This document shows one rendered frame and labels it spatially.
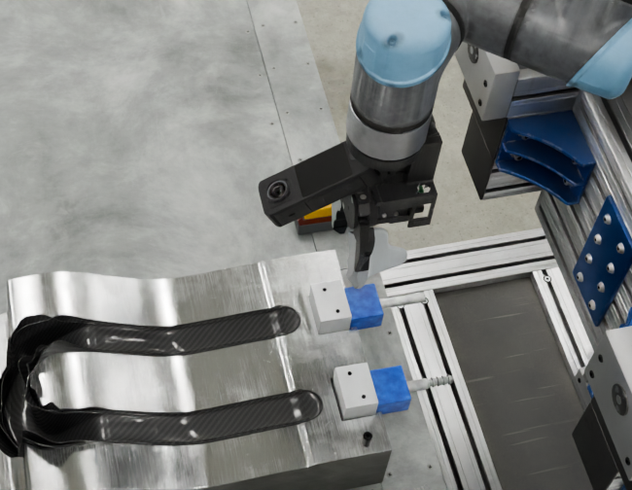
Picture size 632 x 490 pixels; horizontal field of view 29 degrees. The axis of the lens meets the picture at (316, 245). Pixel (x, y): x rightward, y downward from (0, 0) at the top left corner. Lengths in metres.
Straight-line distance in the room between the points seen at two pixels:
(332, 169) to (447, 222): 1.44
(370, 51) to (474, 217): 1.60
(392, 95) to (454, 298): 1.22
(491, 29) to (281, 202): 0.25
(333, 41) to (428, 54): 1.86
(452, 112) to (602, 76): 1.70
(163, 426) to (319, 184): 0.33
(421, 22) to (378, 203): 0.22
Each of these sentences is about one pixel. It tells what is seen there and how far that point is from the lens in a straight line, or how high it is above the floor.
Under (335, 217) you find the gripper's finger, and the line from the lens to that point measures 1.27.
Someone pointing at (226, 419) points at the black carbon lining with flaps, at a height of 0.88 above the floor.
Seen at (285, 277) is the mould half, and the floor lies 0.89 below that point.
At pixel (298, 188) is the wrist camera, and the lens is 1.16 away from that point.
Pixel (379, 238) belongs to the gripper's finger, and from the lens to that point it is 1.22.
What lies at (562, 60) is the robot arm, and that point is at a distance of 1.08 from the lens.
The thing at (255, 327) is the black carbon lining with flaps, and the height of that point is 0.88.
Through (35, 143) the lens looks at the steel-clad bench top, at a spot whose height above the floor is 0.80.
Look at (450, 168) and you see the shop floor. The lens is 2.66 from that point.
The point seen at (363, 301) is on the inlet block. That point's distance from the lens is 1.38.
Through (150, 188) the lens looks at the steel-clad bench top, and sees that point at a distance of 1.59.
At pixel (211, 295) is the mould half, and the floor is 0.88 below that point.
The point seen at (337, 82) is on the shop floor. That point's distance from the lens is 2.78.
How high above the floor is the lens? 2.08
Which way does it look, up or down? 56 degrees down
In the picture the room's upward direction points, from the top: 7 degrees clockwise
